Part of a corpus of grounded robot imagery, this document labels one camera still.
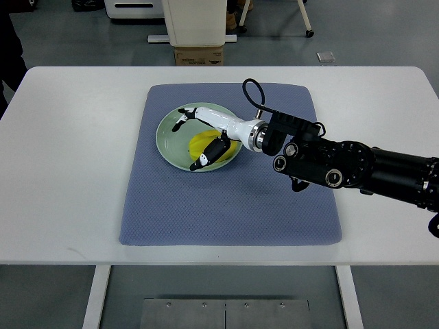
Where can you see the tan boots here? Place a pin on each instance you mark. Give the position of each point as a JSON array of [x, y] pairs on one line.
[[231, 22]]

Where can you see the white cabinet stand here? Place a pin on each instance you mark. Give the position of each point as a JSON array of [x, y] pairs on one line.
[[194, 24]]

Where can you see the white appliance with slot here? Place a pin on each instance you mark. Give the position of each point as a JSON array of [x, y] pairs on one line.
[[134, 9]]

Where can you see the grey metal floor plate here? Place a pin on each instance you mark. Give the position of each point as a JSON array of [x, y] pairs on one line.
[[228, 313]]

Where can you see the blue-grey textured mat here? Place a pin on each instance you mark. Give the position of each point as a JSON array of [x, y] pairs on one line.
[[243, 203]]

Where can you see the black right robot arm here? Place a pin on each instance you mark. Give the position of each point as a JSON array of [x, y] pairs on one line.
[[301, 152]]

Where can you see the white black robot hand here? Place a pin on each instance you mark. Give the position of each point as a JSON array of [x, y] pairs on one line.
[[249, 133]]

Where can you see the white wheeled chair legs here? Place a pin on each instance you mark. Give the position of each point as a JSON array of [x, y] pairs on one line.
[[245, 6]]

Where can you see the cardboard box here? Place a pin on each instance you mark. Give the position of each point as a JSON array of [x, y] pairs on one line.
[[199, 56]]

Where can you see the white table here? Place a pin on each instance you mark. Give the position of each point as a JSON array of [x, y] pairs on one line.
[[68, 141]]

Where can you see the light green plate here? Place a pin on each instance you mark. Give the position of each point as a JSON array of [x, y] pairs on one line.
[[183, 147]]

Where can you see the person in dark clothes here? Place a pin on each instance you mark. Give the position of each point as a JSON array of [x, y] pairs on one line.
[[13, 68]]

